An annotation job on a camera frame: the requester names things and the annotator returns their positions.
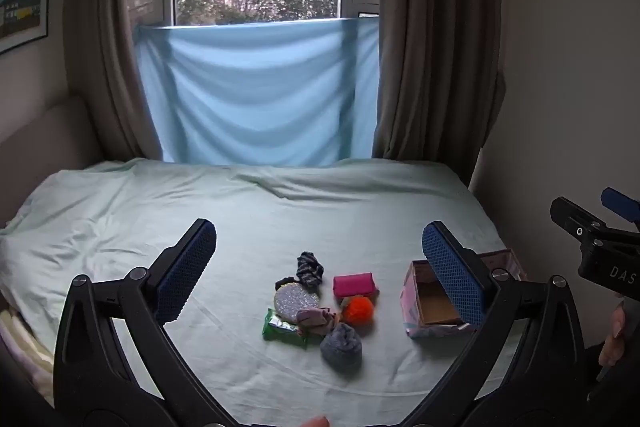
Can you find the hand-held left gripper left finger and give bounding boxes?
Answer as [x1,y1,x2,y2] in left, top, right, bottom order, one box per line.
[52,218,236,427]

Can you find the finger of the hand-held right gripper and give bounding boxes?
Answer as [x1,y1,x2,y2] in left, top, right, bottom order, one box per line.
[549,196,610,249]
[601,187,640,224]

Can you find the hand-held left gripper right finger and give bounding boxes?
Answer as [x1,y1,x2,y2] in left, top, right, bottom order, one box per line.
[400,221,587,427]

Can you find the pink cardboard box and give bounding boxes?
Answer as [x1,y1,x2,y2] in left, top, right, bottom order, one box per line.
[400,248,528,338]

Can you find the pink zip pouch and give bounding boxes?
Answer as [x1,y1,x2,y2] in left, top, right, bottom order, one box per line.
[333,273,379,300]

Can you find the orange fluffy pompom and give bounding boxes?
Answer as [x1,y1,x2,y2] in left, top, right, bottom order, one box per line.
[341,296,376,326]

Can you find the green snack packet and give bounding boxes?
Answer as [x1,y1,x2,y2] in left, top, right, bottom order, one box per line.
[262,308,309,349]

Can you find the silver glitter pouch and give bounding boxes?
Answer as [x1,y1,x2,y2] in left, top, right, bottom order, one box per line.
[273,283,321,326]

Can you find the dark patterned cloth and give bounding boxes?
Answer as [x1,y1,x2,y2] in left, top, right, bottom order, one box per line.
[296,251,324,291]

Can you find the grey blue sock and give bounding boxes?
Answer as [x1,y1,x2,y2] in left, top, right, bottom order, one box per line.
[320,323,363,373]

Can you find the pink beige sock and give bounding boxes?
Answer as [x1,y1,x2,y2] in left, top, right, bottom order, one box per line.
[296,306,342,337]

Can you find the person's right hand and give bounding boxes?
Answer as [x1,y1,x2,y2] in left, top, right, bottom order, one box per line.
[598,302,629,368]

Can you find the pale green bed sheet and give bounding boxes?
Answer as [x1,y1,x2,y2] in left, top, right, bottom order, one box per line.
[0,157,516,414]

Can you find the striped blanket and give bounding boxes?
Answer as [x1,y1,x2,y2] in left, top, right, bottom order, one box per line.
[0,307,56,408]

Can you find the light blue hanging cloth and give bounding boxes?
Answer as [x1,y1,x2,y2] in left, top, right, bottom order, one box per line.
[134,18,381,168]

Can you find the beige upholstered headboard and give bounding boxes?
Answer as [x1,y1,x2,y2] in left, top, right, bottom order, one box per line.
[0,94,108,228]

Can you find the brown curtain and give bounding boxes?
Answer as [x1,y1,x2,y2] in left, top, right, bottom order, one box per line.
[372,0,507,160]
[62,0,163,160]

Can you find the framed wall picture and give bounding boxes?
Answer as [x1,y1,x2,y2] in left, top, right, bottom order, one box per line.
[0,0,55,55]

